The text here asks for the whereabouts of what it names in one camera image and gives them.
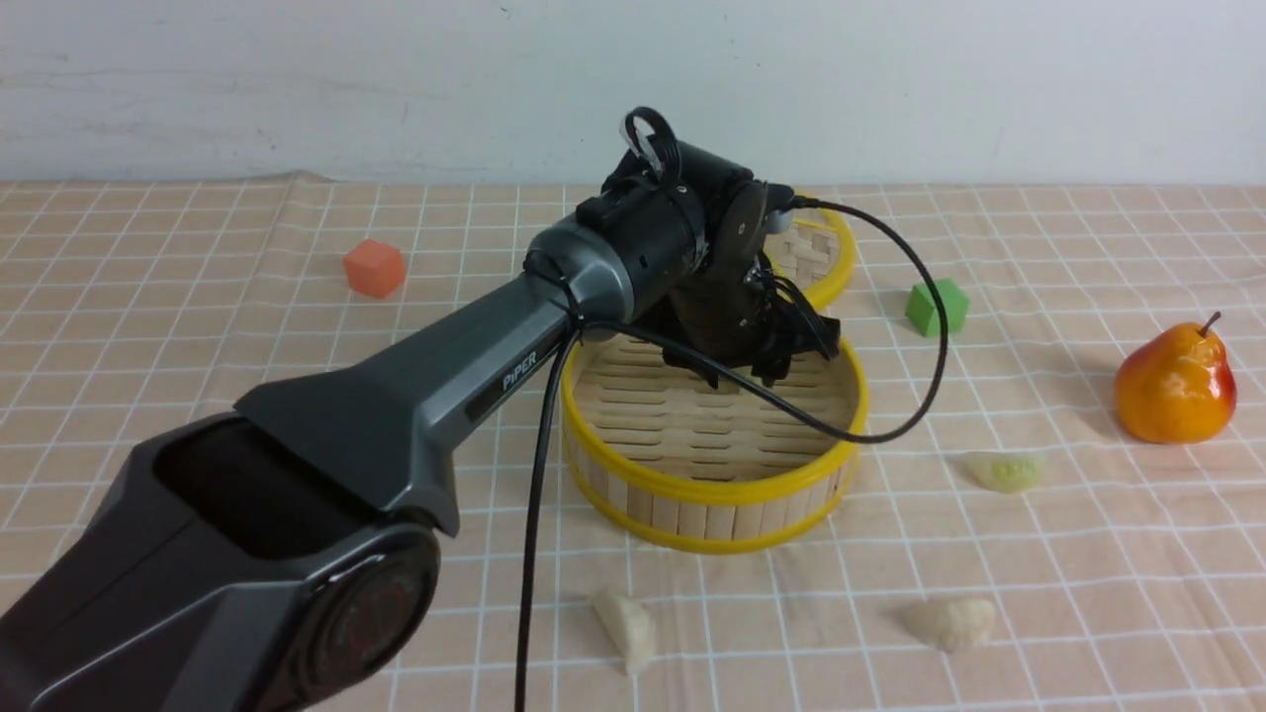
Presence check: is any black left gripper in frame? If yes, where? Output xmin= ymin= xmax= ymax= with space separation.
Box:
xmin=665 ymin=179 xmax=841 ymax=391

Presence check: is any pale green dumpling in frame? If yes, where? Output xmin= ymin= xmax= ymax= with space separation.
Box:
xmin=963 ymin=452 xmax=1044 ymax=494

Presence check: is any white dumpling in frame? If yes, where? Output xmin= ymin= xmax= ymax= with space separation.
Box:
xmin=898 ymin=595 xmax=998 ymax=654
xmin=591 ymin=587 xmax=660 ymax=677

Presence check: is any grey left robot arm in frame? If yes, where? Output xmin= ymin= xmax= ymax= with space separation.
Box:
xmin=3 ymin=143 xmax=841 ymax=711

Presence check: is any bamboo steamer lid yellow rim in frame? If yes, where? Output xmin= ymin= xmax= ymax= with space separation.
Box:
xmin=763 ymin=209 xmax=858 ymax=312

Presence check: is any bamboo steamer tray yellow rim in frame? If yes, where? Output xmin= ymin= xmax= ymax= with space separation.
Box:
xmin=560 ymin=336 xmax=860 ymax=555

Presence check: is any green foam cube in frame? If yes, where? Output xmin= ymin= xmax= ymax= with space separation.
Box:
xmin=905 ymin=277 xmax=968 ymax=338

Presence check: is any beige checkered tablecloth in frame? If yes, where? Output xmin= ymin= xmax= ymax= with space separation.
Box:
xmin=1 ymin=174 xmax=1265 ymax=711

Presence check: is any orange foam cube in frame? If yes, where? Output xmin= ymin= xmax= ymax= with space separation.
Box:
xmin=342 ymin=239 xmax=406 ymax=302

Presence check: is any orange toy pear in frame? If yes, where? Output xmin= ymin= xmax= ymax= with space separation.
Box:
xmin=1114 ymin=310 xmax=1238 ymax=445

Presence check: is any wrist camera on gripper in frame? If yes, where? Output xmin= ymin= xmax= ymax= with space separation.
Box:
xmin=763 ymin=182 xmax=796 ymax=234

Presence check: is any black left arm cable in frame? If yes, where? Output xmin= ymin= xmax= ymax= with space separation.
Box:
xmin=511 ymin=196 xmax=950 ymax=712

